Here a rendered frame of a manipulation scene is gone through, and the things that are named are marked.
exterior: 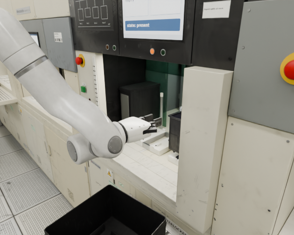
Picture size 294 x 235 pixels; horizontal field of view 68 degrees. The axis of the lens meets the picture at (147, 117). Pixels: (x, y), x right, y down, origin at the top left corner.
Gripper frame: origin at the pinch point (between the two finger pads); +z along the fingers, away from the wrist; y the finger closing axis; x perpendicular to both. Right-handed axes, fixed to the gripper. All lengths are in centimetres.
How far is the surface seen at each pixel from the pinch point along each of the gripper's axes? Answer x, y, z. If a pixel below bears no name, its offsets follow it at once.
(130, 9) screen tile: 37.8, -13.5, 2.1
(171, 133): -15.8, -8.9, 21.9
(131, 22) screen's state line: 33.4, -13.2, 2.1
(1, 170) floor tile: -119, -214, -28
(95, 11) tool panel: 38, -37, 2
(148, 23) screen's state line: 33.0, -4.7, 2.0
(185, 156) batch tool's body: -6.0, 17.5, -3.0
